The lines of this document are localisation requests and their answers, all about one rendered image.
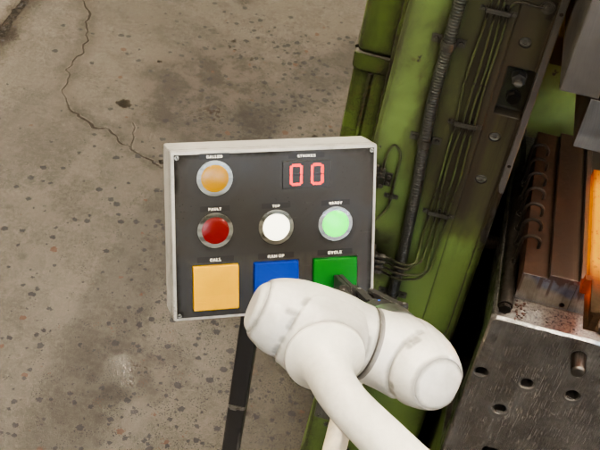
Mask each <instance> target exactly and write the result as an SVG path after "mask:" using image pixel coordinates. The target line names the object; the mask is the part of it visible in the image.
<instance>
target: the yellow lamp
mask: <svg viewBox="0 0 600 450"><path fill-rule="evenodd" d="M201 182H202V185H203V187H204V188H205V189H206V190H208V191H210V192H219V191H222V190H223V189H224V188H225V187H226V186H227V185H228V182H229V174H228V172H227V171H226V170H225V169H224V168H223V167H222V166H220V165H215V164H214V165H211V166H208V167H207V168H206V169H205V170H204V171H203V173H202V176H201Z"/></svg>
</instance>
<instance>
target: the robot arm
mask: <svg viewBox="0 0 600 450"><path fill-rule="evenodd" d="M244 326H245V328H246V334H247V335H248V337H249V338H250V339H251V341H252V342H253V343H254V344H255V345H256V346H257V347H258V348H259V349H260V350H262V351H263V352H264V353H266V354H268V355H270V356H272V357H274V358H275V361H276V363H278V364H279V365H281V366H282V367H283V368H284V369H285V370H286V371H287V372H288V374H289V376H290V377H291V379H292V380H293V381H294V382H295V383H297V384H298V385H300V386H301V387H304V388H308V389H311V391H312V393H313V395H314V396H315V398H316V400H317V401H318V403H319V404H320V406H321V408H322V409H323V410H324V412H325V413H326V414H327V415H328V416H329V417H330V418H331V419H332V421H333V422H334V423H335V424H336V425H337V426H338V428H339V429H340V430H341V431H342V432H343V433H344V434H345V435H346V436H347V437H348V438H349V439H350V440H351V441H352V443H353V444H354V445H355V446H356V447H357V448H358V449H359V450H429V449H428V448H427V447H426V446H425V445H423V444H422V442H421V441H420V440H419V439H418V438H416V437H415V436H414V435H413V434H412V433H411V432H410V431H409V430H408V429H407V428H405V427H404V426H403V425H402V424H401V423H400V422H399V421H398V420H397V419H396V418H394V417H393V416H392V415H391V414H390V413H389V412H388V411H387V410H386V409H385V408H384V407H383V406H381V405H380V404H379V403H378V402H377V401H376V400H375V399H374V398H373V397H372V396H371V395H370V394H369V393H368V392H367V391H366V390H365V388H364V387H363V386H362V384H361V383H363V384H365V385H367V386H369V387H371V388H374V389H376V390H378V391H379V392H381V393H383V394H384V395H386V396H388V397H390V398H393V399H397V400H398V401H399V402H401V403H402V404H405V405H408V406H411V407H413V408H416V409H420V410H425V411H435V410H438V409H441V408H443V407H445V406H447V405H448V404H450V403H451V402H452V401H453V399H454V396H455V394H456V392H457V390H458V388H459V386H460V384H461V381H462V379H463V368H462V365H461V362H460V359H459V357H458V355H457V353H456V352H455V350H454V348H453V346H452V345H451V343H450V342H449V341H448V340H447V338H446V337H445V336H444V335H443V334H442V333H441V332H440V331H438V330H437V329H436V328H435V327H433V326H432V325H430V324H429V323H427V322H426V321H424V320H422V319H420V318H416V317H415V316H414V315H412V314H411V313H410V312H409V311H408V303H404V302H400V301H397V300H395V299H394V298H392V297H390V296H387V295H385V294H383V293H381V292H379V291H378V290H377V289H375V288H372V287H370V288H368V289H367V291H365V290H364V289H362V288H360V287H357V286H356V285H353V284H352V283H351V282H350V281H349V280H348V279H347V278H346V277H345V276H344V275H343V274H340V275H334V288H332V287H327V286H324V285H322V284H319V283H315V282H311V281H309V280H304V279H289V278H283V279H271V280H270V281H268V282H266V283H264V284H261V286H259V287H258V288H257V289H256V290H255V292H254V295H253V296H252V298H251V301H250V303H249V305H248V307H247V309H246V314H245V318H244ZM360 382H361V383H360Z"/></svg>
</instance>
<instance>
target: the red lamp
mask: <svg viewBox="0 0 600 450"><path fill-rule="evenodd" d="M228 234H229V225H228V223H227V222H226V221H225V220H223V219H222V218H219V217H213V218H211V219H209V220H207V221H206V222H205V223H204V225H203V227H202V235H203V238H204V240H206V241H207V242H208V243H211V244H219V243H221V242H223V241H224V240H225V239H226V238H227V236H228Z"/></svg>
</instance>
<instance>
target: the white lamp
mask: <svg viewBox="0 0 600 450"><path fill-rule="evenodd" d="M289 227H290V226H289V221H288V219H287V218H286V217H285V216H284V215H282V214H273V215H271V216H269V217H268V218H267V219H266V220H265V222H264V224H263V232H264V234H265V236H266V237H267V238H269V239H271V240H281V239H282V238H284V237H285V236H286V235H287V234H288V232H289Z"/></svg>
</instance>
